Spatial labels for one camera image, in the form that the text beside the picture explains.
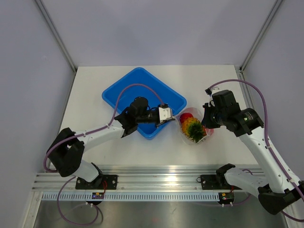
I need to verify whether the aluminium frame post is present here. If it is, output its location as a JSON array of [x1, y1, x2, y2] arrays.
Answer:
[[239, 0, 284, 74], [33, 0, 77, 75]]

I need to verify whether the dark red toy pomegranate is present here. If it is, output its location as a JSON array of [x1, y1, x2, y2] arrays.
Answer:
[[180, 113, 193, 124]]

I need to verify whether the aluminium table edge rail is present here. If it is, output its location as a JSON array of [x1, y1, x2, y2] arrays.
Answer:
[[31, 165, 265, 192]]

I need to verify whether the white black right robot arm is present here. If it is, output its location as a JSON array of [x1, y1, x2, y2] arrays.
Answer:
[[202, 89, 304, 215]]

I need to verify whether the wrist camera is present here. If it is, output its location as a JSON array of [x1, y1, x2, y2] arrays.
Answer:
[[205, 86, 220, 96], [158, 104, 173, 123]]

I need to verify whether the left aluminium frame post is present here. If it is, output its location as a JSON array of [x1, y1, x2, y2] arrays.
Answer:
[[33, 0, 77, 75]]

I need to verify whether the clear zip top bag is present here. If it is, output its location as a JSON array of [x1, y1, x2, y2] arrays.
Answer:
[[175, 107, 214, 145]]

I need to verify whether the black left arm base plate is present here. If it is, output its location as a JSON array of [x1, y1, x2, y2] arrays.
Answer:
[[76, 174, 118, 190]]

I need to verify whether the orange toy pineapple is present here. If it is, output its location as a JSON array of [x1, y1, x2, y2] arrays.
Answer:
[[181, 117, 207, 143]]

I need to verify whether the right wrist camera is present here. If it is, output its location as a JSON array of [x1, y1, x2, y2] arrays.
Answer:
[[205, 86, 220, 96]]

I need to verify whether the white slotted cable duct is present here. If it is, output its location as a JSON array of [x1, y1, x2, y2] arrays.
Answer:
[[42, 192, 219, 202]]

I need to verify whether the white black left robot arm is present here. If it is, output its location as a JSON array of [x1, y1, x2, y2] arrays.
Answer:
[[48, 97, 170, 189]]

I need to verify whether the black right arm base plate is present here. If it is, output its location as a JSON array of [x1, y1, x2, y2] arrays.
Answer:
[[196, 174, 241, 190]]

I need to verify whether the blue plastic tray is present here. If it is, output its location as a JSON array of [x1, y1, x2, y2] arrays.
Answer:
[[102, 67, 188, 140]]

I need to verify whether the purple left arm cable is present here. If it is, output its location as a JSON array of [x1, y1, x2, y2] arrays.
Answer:
[[42, 84, 167, 225]]

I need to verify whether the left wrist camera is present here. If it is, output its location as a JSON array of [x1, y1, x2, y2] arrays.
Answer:
[[158, 104, 173, 123]]

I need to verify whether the right aluminium frame post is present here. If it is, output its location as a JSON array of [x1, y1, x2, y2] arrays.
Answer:
[[239, 0, 284, 74]]

